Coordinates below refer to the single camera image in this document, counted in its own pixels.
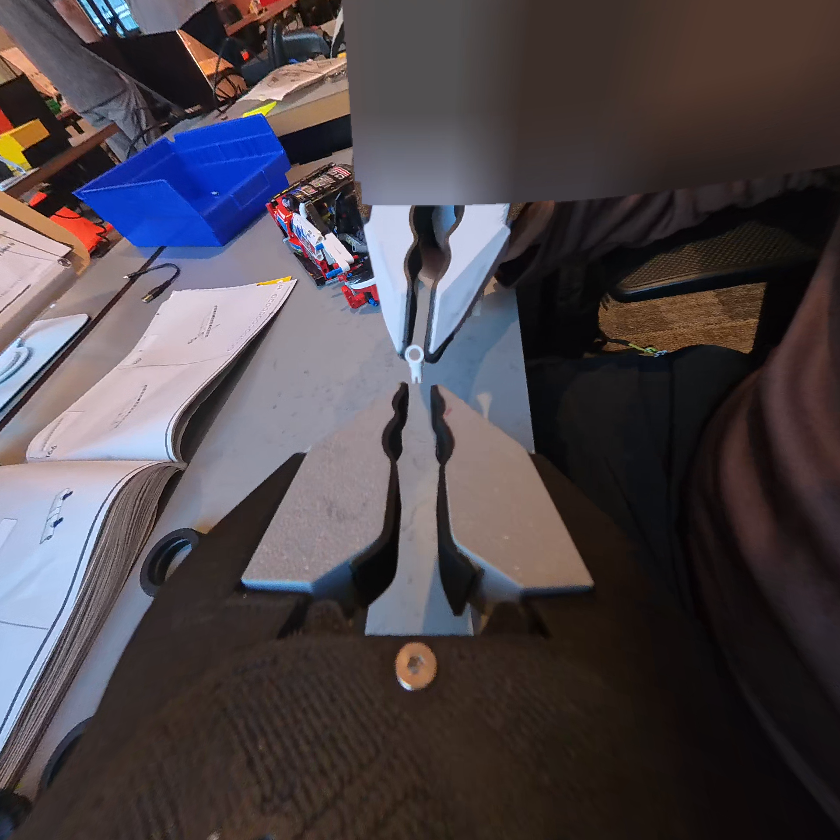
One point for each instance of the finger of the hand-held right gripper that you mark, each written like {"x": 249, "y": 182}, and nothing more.
{"x": 388, "y": 262}
{"x": 469, "y": 275}

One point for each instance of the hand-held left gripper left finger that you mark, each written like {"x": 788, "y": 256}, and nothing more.
{"x": 328, "y": 518}

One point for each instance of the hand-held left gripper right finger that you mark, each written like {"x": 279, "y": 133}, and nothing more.
{"x": 505, "y": 518}

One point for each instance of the small white connector pin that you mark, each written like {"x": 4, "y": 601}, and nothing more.
{"x": 415, "y": 371}

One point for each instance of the person's right forearm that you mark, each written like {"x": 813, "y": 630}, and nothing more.
{"x": 656, "y": 210}

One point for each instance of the grey desk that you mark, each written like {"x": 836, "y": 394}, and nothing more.
{"x": 315, "y": 380}

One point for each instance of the red white brick race car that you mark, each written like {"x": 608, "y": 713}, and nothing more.
{"x": 315, "y": 223}

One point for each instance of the grey office table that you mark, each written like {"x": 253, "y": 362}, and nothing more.
{"x": 308, "y": 121}

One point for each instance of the narrow black rubber tire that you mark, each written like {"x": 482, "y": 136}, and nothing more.
{"x": 152, "y": 571}

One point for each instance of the yellow sticky note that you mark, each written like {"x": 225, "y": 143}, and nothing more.
{"x": 259, "y": 109}

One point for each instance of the blue storage bin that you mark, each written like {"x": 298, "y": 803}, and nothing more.
{"x": 197, "y": 190}

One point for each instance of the printed paper sheet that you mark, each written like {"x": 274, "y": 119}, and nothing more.
{"x": 295, "y": 75}

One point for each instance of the open instruction booklet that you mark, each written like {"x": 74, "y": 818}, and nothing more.
{"x": 164, "y": 367}

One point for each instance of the black office chair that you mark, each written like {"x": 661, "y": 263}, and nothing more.
{"x": 709, "y": 256}

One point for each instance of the person's torso in brown shirt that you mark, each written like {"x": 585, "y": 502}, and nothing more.
{"x": 774, "y": 525}

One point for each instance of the orange bag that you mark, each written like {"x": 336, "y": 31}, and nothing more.
{"x": 79, "y": 229}

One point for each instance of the white tray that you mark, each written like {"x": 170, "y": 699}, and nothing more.
{"x": 46, "y": 348}

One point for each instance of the wide black rubber tire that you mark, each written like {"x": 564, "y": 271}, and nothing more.
{"x": 59, "y": 754}

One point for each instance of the clipped paper sheet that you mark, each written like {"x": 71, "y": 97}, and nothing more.
{"x": 26, "y": 262}

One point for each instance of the yellow box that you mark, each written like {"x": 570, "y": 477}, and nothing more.
{"x": 26, "y": 144}

